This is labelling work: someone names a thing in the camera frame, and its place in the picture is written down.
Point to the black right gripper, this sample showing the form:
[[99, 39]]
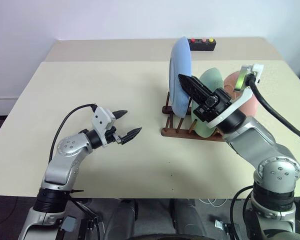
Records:
[[213, 107]]

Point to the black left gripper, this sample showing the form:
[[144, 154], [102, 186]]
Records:
[[112, 136]]

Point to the green plate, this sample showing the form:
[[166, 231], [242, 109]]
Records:
[[210, 78]]

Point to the blue plate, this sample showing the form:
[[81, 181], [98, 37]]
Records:
[[180, 60]]

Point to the red plate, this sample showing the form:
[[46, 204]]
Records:
[[251, 106]]

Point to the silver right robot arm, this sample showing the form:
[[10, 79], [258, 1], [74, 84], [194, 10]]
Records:
[[252, 142]]

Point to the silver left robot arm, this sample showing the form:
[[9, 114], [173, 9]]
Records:
[[62, 162]]

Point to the wooden dish rack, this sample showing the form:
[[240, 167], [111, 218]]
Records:
[[175, 132]]

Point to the black button box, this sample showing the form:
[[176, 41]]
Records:
[[203, 46]]

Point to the red push button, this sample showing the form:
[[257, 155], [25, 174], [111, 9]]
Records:
[[193, 39]]

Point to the pink push button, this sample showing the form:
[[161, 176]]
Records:
[[204, 39]]

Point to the yellow push button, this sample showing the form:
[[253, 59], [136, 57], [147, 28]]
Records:
[[211, 39]]

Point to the black zip tie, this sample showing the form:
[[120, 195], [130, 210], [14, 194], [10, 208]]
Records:
[[77, 191]]

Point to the dark grey rounded shape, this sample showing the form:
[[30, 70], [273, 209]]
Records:
[[121, 220]]

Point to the small grey box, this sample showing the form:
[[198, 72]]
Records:
[[68, 223]]

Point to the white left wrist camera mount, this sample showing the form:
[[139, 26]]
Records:
[[101, 120]]

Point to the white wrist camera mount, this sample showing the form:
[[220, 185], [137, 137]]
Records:
[[101, 120], [242, 100]]

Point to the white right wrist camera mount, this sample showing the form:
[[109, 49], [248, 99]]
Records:
[[242, 100]]

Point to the metal bracket with black frame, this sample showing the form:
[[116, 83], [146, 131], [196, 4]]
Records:
[[225, 227]]

